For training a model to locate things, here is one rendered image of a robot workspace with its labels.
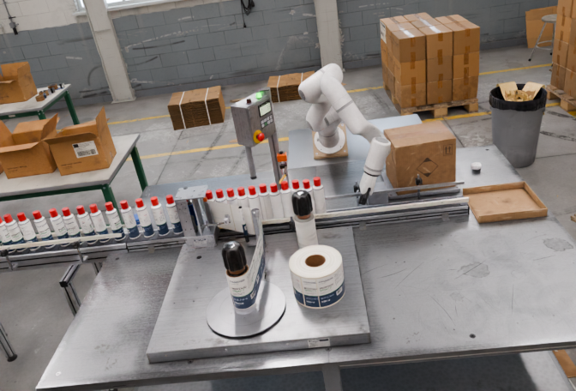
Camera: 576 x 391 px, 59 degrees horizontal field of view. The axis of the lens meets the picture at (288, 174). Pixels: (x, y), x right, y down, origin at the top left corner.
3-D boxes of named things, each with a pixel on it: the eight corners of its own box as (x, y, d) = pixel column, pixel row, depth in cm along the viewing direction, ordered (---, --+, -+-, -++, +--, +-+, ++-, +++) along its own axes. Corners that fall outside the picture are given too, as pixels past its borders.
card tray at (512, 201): (478, 223, 231) (479, 215, 230) (462, 195, 255) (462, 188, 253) (547, 216, 229) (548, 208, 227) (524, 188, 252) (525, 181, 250)
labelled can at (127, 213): (129, 240, 252) (116, 205, 242) (131, 234, 256) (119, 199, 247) (138, 239, 251) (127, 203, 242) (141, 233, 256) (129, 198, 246)
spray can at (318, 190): (315, 219, 245) (310, 181, 235) (316, 213, 249) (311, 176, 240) (327, 218, 244) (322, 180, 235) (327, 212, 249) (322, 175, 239)
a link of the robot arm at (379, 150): (369, 159, 239) (362, 165, 231) (376, 133, 233) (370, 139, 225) (385, 165, 236) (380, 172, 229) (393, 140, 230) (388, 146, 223)
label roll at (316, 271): (295, 276, 209) (290, 247, 202) (344, 272, 207) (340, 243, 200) (293, 310, 191) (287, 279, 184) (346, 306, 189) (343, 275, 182)
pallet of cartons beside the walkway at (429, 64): (480, 111, 551) (483, 27, 510) (402, 123, 554) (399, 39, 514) (447, 79, 658) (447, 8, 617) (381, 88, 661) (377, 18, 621)
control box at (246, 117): (237, 144, 234) (230, 105, 226) (261, 130, 246) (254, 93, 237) (255, 147, 229) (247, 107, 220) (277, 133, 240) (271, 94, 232)
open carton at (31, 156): (-8, 189, 357) (-30, 141, 340) (25, 156, 404) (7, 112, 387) (54, 180, 355) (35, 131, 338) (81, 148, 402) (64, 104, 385)
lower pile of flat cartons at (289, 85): (267, 104, 673) (264, 87, 663) (270, 90, 720) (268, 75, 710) (316, 98, 665) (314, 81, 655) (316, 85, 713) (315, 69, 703)
